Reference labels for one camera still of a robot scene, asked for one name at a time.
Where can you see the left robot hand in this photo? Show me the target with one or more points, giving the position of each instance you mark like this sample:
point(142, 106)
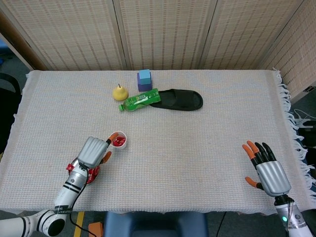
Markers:
point(92, 151)

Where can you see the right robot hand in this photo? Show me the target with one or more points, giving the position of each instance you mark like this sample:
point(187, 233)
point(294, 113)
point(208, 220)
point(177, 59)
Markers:
point(274, 176)

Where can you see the red candy heap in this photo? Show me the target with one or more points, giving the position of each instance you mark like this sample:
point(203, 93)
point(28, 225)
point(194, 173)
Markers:
point(93, 174)

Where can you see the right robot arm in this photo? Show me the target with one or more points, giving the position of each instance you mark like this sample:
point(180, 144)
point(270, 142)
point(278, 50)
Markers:
point(293, 219)

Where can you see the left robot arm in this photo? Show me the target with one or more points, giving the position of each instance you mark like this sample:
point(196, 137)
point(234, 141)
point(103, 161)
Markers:
point(69, 190)

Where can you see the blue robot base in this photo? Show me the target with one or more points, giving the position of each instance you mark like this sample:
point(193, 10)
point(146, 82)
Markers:
point(155, 224)

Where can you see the white paper cup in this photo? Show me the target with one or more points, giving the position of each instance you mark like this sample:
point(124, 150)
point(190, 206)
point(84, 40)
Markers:
point(123, 145)

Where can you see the round metal plate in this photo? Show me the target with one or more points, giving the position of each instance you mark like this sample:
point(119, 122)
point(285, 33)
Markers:
point(97, 175)

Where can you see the black box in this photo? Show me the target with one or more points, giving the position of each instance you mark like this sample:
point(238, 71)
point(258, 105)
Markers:
point(309, 138)

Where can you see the yellow pear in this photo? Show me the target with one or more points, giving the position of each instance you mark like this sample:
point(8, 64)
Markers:
point(120, 93)

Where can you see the green plastic bottle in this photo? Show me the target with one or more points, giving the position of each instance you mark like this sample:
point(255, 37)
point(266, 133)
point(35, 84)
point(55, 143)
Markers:
point(139, 100)

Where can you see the orange block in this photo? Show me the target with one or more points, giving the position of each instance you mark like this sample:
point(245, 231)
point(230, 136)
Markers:
point(96, 229)

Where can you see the purple foam cube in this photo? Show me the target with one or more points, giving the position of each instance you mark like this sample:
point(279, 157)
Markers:
point(145, 87)

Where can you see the light blue foam cube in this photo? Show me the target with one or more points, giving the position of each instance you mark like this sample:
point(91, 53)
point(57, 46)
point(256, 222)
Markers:
point(144, 77)

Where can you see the white woven tablecloth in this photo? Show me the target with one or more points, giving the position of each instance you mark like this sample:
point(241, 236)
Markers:
point(185, 153)

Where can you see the black chair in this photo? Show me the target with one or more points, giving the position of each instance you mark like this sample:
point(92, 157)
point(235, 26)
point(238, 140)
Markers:
point(7, 108)

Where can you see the black slipper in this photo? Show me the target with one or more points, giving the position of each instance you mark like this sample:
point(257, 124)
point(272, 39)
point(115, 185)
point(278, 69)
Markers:
point(182, 100)

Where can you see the woven folding screen panel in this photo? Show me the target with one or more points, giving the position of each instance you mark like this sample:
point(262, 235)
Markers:
point(247, 34)
point(74, 34)
point(165, 34)
point(298, 56)

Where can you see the brown wooden board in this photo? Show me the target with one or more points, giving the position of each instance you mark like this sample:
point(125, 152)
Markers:
point(22, 47)

